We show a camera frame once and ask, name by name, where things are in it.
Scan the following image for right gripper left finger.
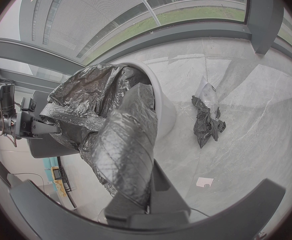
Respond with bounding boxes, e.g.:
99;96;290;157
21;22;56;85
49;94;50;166
104;191;151;228

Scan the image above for window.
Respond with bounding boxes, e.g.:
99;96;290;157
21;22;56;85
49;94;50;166
0;0;292;87

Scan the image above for white trash bin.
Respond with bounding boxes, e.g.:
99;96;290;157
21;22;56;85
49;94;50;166
110;61;178;139

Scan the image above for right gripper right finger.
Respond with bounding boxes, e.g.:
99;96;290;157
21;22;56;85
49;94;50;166
148;158;191;214

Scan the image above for black plastic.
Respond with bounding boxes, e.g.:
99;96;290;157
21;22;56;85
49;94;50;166
191;95;227;149

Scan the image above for black plastic bag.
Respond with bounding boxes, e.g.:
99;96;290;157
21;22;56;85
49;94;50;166
39;64;159;204

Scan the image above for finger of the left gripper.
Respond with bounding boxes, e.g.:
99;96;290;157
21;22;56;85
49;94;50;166
32;117;62;138

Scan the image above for clear printed wrapper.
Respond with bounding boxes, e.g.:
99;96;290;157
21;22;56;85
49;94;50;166
195;75;220;121

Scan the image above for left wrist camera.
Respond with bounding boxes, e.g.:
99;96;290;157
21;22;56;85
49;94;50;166
21;97;36;112

